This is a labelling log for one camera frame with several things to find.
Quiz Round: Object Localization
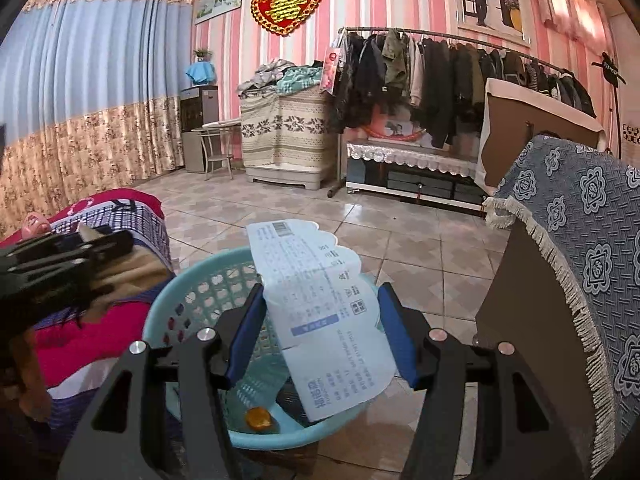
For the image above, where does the red gold heart decoration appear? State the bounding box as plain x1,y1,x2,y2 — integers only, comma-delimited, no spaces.
250,0,325,37

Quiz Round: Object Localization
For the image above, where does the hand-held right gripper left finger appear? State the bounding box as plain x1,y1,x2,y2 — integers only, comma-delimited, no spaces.
57,284,268,480

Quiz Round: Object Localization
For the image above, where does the blue and floral curtain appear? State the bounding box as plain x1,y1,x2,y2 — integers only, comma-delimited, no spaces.
0,0,197,226

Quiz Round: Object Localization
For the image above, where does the small wooden stool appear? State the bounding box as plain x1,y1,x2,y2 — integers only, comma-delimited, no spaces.
192,119,244,181

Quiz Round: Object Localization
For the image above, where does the brown wooden cabinet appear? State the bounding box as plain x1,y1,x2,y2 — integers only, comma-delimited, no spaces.
474,220,601,480

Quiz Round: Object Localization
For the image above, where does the pink printed bag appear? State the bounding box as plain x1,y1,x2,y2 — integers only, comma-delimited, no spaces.
321,45,347,96

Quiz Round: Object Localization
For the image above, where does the striped red blue blanket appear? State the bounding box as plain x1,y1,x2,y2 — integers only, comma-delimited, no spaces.
0,187,182,480

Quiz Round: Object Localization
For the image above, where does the grey clothes pile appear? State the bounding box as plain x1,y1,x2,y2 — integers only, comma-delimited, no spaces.
237,59,301,99

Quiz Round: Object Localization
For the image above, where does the teal plaid cloth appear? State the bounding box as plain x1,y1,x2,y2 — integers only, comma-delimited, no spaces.
276,66,324,95

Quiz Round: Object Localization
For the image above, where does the orange round object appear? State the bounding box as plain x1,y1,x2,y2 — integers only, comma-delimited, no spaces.
245,408,277,433

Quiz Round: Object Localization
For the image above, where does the landscape wall picture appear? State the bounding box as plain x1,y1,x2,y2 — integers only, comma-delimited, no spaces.
194,0,245,25

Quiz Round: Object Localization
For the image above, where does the white appliance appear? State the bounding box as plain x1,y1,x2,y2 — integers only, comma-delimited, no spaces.
244,162,334,191

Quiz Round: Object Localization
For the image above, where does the metal clothes rack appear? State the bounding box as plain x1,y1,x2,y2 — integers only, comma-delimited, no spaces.
327,26,602,199

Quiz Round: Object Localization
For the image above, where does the brown wooden board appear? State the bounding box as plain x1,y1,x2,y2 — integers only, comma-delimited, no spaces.
476,78,607,197

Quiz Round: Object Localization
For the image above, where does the patterned beige cloth cover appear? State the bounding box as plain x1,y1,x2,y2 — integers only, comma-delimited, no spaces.
239,86,346,167

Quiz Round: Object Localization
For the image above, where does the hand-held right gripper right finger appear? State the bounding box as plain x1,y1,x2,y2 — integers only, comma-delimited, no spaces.
376,282,586,480

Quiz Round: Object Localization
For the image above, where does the red printed box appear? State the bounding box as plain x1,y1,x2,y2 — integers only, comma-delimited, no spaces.
364,114,432,149

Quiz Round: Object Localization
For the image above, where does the black TV cabinet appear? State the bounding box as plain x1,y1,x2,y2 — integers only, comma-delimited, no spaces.
345,150,494,217

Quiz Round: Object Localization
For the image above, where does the blue cloth cover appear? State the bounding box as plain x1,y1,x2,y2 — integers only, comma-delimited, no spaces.
185,61,217,86

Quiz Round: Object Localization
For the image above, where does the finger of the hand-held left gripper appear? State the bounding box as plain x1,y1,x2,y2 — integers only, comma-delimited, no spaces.
0,260,116,311
0,230,136,273

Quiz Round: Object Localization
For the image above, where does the light blue plastic basket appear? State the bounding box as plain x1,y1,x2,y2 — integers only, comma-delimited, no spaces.
141,246,396,451

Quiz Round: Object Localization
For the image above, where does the black floor stand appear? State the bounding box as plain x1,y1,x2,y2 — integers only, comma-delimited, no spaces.
591,51,629,157

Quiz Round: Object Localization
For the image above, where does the blue patterned fringed cloth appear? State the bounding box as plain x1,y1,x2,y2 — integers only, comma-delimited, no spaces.
483,134,640,480

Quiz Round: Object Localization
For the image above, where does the white lace cloth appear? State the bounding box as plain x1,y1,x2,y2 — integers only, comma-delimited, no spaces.
346,142,484,179

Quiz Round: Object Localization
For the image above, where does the row of hanging clothes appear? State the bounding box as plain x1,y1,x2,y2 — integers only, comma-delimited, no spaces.
332,30,599,149

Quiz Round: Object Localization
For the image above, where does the white printed packet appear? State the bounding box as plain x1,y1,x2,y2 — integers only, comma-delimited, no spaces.
246,219,397,423

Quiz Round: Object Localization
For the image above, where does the wall poster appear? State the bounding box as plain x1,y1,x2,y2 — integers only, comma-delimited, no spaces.
456,0,532,41

